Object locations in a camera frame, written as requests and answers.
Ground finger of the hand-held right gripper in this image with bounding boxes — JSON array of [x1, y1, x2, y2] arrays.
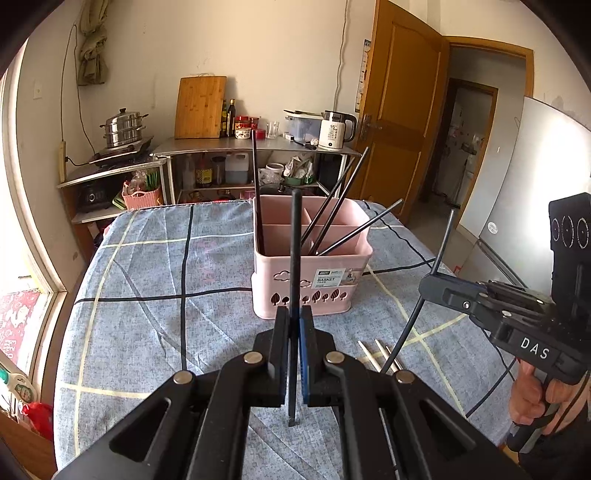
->
[[419, 273, 552, 308], [422, 290, 509, 330]]

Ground pink plastic utensil basket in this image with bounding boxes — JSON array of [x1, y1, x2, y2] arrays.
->
[[252, 195, 374, 320]]

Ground brown soy sauce bottle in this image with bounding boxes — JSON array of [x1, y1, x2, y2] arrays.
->
[[195, 154, 213, 188]]

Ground small pink woven basket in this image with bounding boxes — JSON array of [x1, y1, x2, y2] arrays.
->
[[121, 182, 163, 212]]

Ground low metal stove table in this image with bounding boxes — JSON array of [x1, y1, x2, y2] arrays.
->
[[56, 157, 169, 224]]

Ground stainless steel steamer pot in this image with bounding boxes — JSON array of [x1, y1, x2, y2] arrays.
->
[[99, 107, 149, 149]]

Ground wall calendar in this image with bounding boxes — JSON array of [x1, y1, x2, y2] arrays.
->
[[355, 38, 372, 114]]

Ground white electric kettle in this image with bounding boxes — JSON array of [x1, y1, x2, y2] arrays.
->
[[318, 110, 358, 151]]

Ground white window frame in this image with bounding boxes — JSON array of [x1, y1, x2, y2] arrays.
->
[[0, 46, 70, 301]]

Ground black bin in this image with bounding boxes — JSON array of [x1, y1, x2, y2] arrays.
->
[[318, 154, 345, 195]]

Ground metal kitchen counter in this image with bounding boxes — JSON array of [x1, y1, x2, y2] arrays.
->
[[150, 136, 363, 204]]

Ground crumpled plastic bags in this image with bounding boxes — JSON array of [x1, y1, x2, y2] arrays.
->
[[283, 154, 319, 185]]

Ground red paper poster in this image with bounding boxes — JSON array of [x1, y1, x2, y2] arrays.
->
[[0, 291, 47, 370]]

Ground clear plastic storage container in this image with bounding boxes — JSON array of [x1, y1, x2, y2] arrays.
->
[[283, 109, 324, 144]]

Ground brown wooden door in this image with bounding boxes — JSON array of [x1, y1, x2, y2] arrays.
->
[[355, 0, 451, 227]]

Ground white plastic jug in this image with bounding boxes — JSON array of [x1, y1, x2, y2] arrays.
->
[[225, 152, 250, 185]]

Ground black induction cooker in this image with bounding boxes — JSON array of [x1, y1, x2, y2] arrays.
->
[[89, 136, 155, 168]]

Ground black chopstick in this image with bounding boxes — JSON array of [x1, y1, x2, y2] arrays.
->
[[310, 157, 362, 257], [318, 198, 404, 257], [252, 130, 265, 254], [300, 147, 370, 247], [287, 190, 303, 428], [379, 209, 457, 374]]

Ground blue plaid table cloth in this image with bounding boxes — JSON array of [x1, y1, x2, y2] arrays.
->
[[53, 199, 522, 480]]

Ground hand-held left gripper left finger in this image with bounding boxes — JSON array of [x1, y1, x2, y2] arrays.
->
[[51, 307, 291, 480]]

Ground metal door handle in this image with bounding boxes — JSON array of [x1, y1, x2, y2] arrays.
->
[[358, 114, 384, 141]]

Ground person's right hand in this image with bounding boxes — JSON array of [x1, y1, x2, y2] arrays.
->
[[509, 360, 578, 437]]

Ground wooden cutting board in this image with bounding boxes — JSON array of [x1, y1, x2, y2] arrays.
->
[[174, 75, 228, 140]]

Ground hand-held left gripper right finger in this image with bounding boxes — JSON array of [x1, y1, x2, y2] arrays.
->
[[299, 307, 532, 480]]

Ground grey refrigerator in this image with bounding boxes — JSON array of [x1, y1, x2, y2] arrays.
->
[[455, 95, 591, 296]]

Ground hanging beige cloth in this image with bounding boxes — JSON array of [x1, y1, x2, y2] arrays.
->
[[76, 0, 112, 88]]

